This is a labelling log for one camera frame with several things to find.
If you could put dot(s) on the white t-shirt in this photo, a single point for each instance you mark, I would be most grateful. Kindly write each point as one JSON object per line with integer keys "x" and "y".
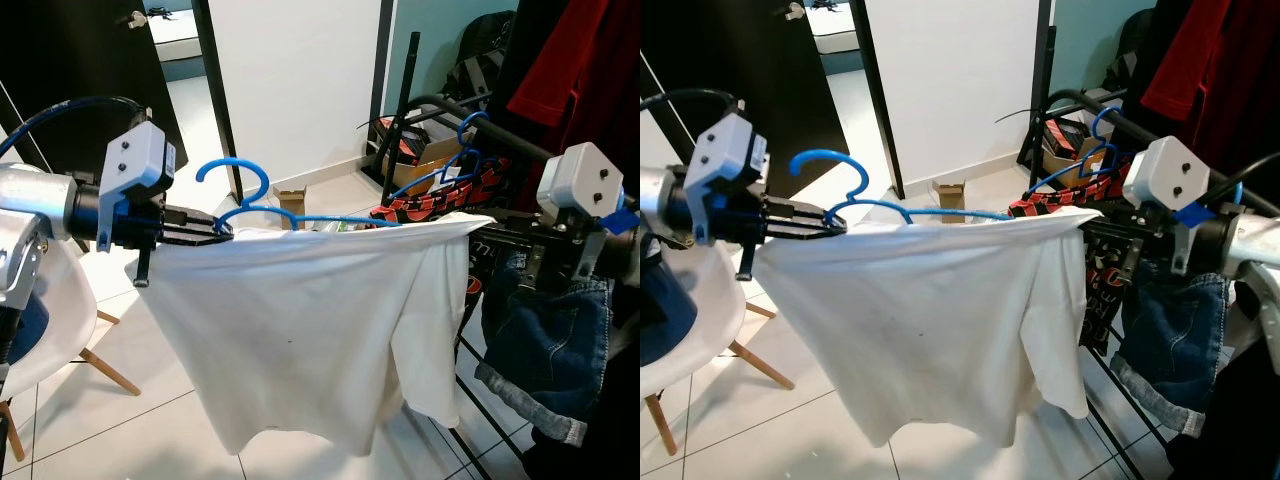
{"x": 300, "y": 330}
{"x": 920, "y": 330}

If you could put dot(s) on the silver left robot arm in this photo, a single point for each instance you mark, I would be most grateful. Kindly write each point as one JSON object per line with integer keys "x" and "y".
{"x": 30, "y": 200}
{"x": 655, "y": 200}

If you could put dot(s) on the black red lettered garment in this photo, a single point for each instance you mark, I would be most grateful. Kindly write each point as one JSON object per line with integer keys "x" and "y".
{"x": 1100, "y": 290}
{"x": 440, "y": 205}

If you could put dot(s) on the blue denim shorts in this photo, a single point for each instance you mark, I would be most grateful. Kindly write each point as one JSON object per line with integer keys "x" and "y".
{"x": 545, "y": 340}
{"x": 1165, "y": 340}

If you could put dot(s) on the white shell chair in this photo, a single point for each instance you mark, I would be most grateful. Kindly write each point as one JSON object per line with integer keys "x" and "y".
{"x": 70, "y": 300}
{"x": 720, "y": 300}

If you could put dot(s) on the red black box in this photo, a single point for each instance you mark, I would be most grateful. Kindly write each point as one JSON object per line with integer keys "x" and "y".
{"x": 1072, "y": 125}
{"x": 405, "y": 140}

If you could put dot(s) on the small cardboard box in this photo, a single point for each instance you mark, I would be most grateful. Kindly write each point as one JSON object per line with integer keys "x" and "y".
{"x": 290, "y": 194}
{"x": 948, "y": 192}

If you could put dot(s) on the black metal clothes rack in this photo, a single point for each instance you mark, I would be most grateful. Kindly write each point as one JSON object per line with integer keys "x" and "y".
{"x": 411, "y": 60}
{"x": 1048, "y": 80}

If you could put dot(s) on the black door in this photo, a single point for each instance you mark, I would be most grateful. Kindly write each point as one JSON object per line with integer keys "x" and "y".
{"x": 740, "y": 70}
{"x": 60, "y": 60}

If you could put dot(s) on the black backpack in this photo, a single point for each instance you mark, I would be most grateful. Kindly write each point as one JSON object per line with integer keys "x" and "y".
{"x": 480, "y": 60}
{"x": 1130, "y": 50}

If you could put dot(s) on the red hanging garment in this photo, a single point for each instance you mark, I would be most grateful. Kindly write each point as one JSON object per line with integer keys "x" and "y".
{"x": 570, "y": 60}
{"x": 1200, "y": 60}

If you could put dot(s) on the white sofa teal base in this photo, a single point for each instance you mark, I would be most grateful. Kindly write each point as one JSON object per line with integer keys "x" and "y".
{"x": 830, "y": 25}
{"x": 175, "y": 30}

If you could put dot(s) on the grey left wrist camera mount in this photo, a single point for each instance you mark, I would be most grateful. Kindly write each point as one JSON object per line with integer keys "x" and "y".
{"x": 735, "y": 150}
{"x": 140, "y": 160}

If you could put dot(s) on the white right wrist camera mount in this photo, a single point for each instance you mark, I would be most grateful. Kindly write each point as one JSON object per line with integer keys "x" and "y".
{"x": 1165, "y": 175}
{"x": 580, "y": 180}

